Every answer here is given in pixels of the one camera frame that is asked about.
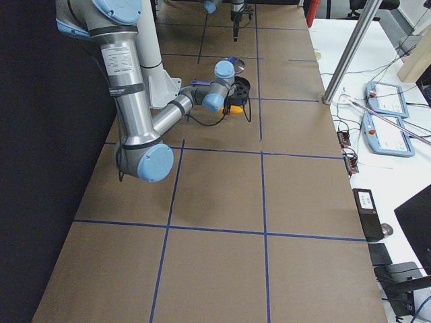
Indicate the long metal rod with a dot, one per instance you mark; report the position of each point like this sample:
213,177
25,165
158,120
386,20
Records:
401,128

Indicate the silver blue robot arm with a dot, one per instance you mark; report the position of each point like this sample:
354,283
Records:
210,6
113,26

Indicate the black box with label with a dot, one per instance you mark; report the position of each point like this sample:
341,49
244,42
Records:
368,215

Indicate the aluminium frame post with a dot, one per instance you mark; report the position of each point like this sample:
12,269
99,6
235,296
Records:
370,9

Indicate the teach pendant far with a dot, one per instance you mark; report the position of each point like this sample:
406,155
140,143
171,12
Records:
385,98

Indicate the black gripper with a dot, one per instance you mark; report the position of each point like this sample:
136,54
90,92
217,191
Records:
231,101
236,17

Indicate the black monitor corner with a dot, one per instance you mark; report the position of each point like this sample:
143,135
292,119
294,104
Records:
414,218

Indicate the white pedestal column base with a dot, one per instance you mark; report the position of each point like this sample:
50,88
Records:
160,87

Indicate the orange black connector board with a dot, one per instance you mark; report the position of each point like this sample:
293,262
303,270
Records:
344,138

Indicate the yellow toy corn cob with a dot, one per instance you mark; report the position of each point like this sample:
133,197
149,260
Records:
234,110

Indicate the glass pot lid blue knob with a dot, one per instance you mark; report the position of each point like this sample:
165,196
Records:
238,64

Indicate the black stand on desk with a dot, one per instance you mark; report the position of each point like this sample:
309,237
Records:
405,287

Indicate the dark blue saucepan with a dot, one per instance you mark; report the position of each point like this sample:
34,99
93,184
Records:
242,90

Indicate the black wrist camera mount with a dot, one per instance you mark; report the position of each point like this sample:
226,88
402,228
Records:
247,11

